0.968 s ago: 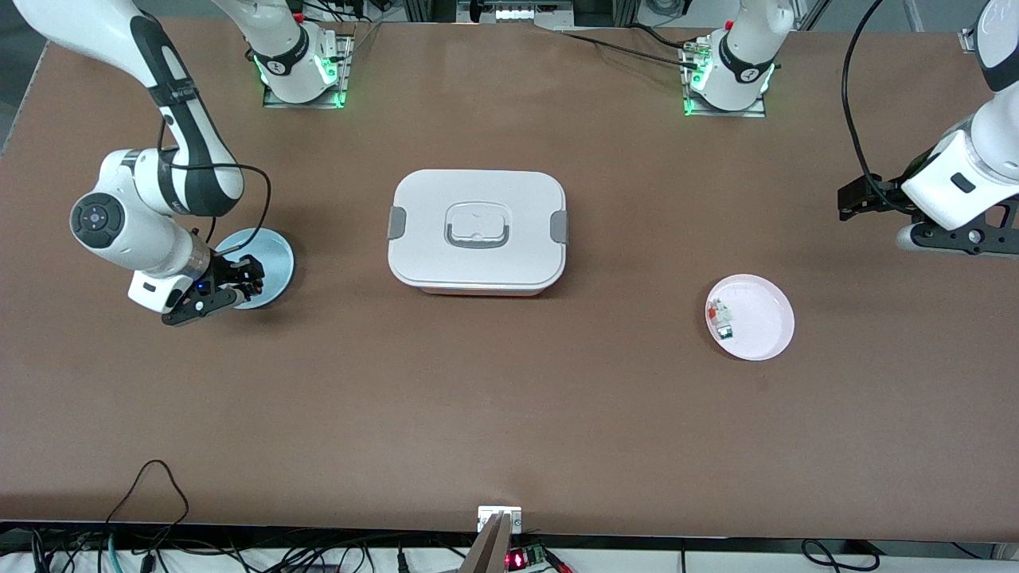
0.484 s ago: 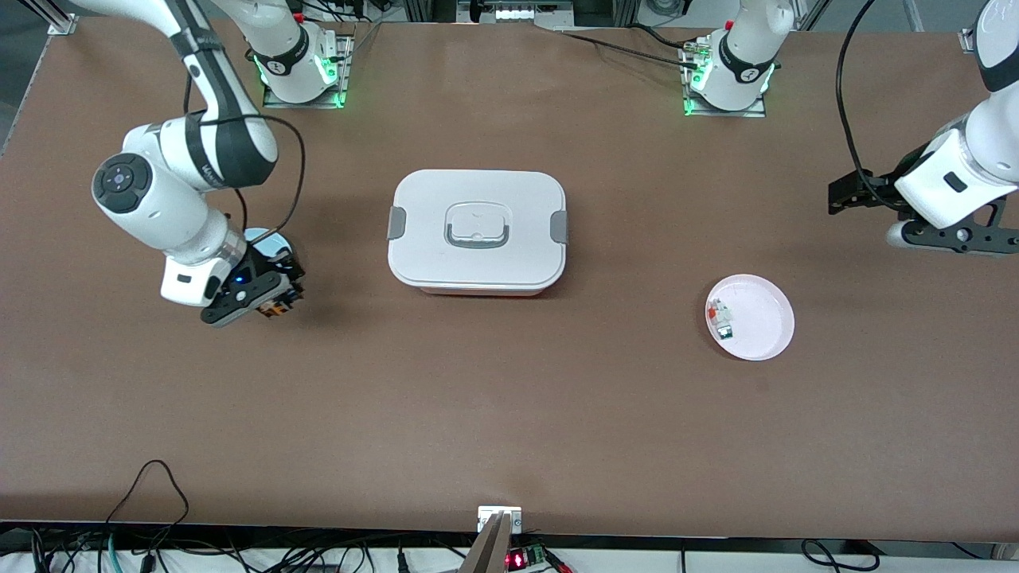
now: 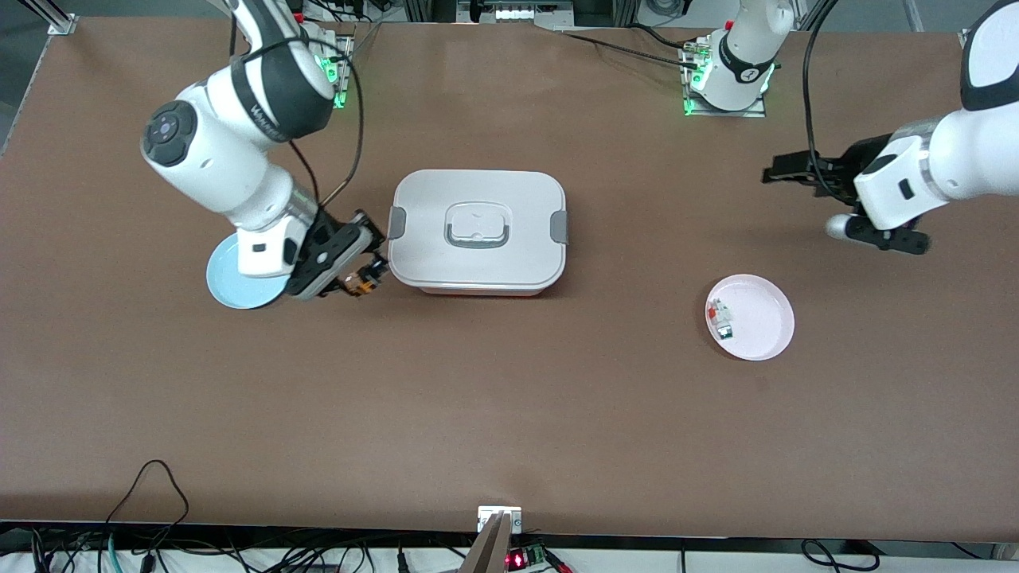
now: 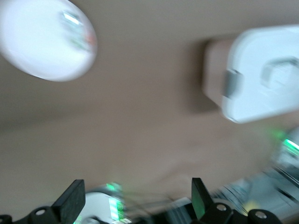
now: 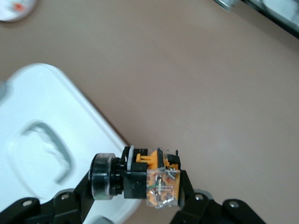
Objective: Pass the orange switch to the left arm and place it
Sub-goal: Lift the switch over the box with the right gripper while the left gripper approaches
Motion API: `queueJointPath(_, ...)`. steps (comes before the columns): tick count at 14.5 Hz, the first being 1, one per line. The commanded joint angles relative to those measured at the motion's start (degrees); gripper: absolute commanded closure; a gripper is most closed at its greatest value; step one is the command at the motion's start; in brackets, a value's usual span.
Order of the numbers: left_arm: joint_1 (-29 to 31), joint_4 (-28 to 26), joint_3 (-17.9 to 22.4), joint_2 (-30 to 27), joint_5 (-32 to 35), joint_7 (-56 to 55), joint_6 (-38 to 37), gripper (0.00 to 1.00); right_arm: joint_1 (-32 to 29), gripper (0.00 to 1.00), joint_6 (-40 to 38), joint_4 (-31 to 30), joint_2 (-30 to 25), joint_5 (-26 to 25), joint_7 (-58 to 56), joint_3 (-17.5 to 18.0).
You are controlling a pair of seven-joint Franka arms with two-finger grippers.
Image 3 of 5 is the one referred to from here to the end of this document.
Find black looped cable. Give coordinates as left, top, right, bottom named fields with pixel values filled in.
left=103, top=459, right=191, bottom=552

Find short black table cable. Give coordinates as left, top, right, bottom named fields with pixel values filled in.
left=625, top=24, right=695, bottom=52

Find long black table cable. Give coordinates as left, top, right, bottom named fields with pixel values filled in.
left=559, top=29, right=703, bottom=69

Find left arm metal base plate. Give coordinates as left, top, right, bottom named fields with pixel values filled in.
left=681, top=41, right=768, bottom=119

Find black coiled cable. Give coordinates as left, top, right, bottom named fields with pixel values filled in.
left=799, top=539, right=883, bottom=573

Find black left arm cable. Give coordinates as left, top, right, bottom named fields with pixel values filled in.
left=802, top=0, right=846, bottom=193

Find silver camera mount bracket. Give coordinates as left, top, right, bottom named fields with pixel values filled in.
left=477, top=505, right=523, bottom=535

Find pink round plate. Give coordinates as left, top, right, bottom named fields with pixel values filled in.
left=705, top=274, right=796, bottom=362

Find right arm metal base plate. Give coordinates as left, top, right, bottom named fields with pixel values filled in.
left=312, top=30, right=356, bottom=111

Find white lunch box grey latches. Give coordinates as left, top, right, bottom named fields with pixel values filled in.
left=387, top=169, right=570, bottom=297

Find grey camera mount beam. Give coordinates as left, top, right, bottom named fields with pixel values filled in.
left=459, top=513, right=515, bottom=573

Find circuit board red led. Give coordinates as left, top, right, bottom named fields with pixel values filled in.
left=505, top=544, right=549, bottom=571

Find aluminium frame structure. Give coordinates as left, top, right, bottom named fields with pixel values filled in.
left=402, top=0, right=639, bottom=29

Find light blue round plate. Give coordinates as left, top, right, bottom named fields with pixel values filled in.
left=206, top=234, right=289, bottom=310

